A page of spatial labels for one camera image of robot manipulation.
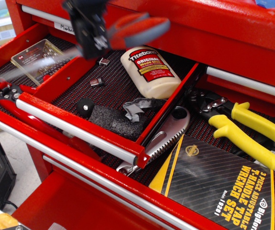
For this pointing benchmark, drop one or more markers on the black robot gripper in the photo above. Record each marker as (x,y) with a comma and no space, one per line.
(86,17)

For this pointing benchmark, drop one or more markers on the red grey handled scissors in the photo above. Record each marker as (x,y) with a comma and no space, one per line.
(128,32)

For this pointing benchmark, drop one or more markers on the small open red drawer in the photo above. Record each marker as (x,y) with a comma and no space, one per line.
(56,101)

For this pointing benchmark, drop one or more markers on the wide open red drawer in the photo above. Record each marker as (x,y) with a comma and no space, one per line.
(120,180)

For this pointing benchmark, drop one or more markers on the bottom open red drawer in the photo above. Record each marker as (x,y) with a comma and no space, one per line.
(75,206)

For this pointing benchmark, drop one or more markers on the white markers label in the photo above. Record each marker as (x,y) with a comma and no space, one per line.
(64,28)

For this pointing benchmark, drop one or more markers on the small black clip upper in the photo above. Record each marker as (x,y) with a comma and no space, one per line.
(103,61)

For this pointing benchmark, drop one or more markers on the small black clip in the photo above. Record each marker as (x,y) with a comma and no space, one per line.
(103,61)
(97,82)

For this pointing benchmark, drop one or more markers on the small black clip lower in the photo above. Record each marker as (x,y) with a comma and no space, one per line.
(97,82)

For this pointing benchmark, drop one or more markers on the Titebond wood glue bottle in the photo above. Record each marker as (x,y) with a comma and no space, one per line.
(149,71)

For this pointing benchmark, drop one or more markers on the clear drill bit case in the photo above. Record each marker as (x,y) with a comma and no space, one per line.
(41,59)

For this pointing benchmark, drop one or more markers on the black round knob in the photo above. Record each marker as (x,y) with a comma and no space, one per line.
(85,107)

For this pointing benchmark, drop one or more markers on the crumpled grey tape piece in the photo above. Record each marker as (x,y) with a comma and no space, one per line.
(135,108)

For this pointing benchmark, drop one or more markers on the silver folding saw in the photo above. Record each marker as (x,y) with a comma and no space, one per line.
(168,134)

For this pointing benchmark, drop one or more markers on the red tool chest cabinet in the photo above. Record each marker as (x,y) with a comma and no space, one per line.
(236,36)

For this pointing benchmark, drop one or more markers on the black yellow tap wrench box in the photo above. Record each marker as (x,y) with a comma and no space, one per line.
(231,191)

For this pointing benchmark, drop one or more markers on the red handled wire stripper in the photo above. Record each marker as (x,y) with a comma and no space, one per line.
(10,92)

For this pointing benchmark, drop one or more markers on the yellow handled tin snips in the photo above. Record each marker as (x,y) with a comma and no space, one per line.
(247,130)

